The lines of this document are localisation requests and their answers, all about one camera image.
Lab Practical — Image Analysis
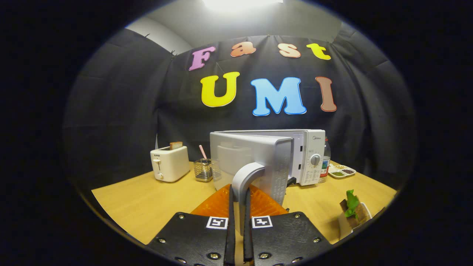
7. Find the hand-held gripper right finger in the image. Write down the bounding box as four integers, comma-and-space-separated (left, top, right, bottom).
242, 184, 333, 266

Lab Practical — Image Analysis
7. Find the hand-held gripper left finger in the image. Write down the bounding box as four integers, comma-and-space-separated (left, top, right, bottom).
147, 184, 236, 266

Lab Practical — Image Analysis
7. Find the white microwave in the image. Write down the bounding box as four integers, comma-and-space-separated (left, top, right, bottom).
210, 129, 326, 237

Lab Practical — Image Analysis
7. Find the brown sandwich with lettuce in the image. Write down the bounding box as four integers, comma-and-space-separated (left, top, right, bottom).
340, 190, 370, 228

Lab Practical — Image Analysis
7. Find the white toaster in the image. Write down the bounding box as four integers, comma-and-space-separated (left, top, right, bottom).
150, 145, 191, 183

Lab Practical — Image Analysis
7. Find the white plate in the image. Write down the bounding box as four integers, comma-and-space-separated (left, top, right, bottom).
338, 202, 373, 240

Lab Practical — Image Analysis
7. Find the clear water bottle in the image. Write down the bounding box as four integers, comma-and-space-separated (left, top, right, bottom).
319, 137, 331, 184

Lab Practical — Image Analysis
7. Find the white divided dish with beans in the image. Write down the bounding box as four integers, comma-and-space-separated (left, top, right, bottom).
328, 164, 357, 179

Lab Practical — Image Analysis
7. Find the black backdrop cloth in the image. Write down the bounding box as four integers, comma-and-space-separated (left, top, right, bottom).
63, 28, 418, 192

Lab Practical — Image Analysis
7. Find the large ceiling light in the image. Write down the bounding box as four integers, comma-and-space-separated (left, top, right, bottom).
203, 0, 284, 11

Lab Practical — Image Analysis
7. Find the wire mesh utensil holder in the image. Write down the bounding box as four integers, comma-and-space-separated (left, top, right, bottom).
193, 158, 215, 182

